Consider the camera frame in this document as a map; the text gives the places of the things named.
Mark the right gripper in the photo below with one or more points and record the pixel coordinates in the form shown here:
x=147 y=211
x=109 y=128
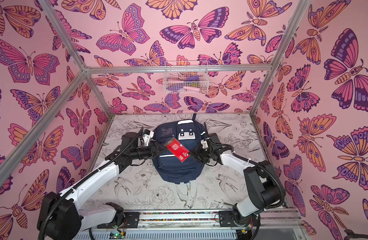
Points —
x=202 y=151

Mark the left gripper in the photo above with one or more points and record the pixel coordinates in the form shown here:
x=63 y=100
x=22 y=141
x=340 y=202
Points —
x=152 y=150

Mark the navy blue backpack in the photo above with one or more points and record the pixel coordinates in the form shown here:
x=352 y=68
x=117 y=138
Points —
x=179 y=139

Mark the red notebook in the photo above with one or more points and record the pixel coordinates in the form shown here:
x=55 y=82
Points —
x=177 y=149

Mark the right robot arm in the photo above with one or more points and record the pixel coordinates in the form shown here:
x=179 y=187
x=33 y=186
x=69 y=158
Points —
x=265 y=190

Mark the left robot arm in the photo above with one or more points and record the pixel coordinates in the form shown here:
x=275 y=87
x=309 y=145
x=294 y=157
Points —
x=61 y=217

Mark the green circuit board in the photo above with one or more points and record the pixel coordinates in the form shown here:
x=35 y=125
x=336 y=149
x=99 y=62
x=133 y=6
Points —
x=117 y=235

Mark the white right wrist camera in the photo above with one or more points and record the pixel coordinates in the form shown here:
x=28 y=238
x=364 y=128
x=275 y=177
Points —
x=204 y=144

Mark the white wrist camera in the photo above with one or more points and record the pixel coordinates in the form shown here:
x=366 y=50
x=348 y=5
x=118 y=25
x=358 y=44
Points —
x=204 y=144
x=146 y=138

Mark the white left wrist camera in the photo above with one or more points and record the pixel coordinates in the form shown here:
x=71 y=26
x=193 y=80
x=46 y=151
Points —
x=146 y=138

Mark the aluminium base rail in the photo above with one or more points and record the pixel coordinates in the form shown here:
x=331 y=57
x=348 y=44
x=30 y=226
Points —
x=214 y=224

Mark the white wire basket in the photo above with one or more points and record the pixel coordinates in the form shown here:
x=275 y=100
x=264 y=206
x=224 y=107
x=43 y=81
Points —
x=186 y=77

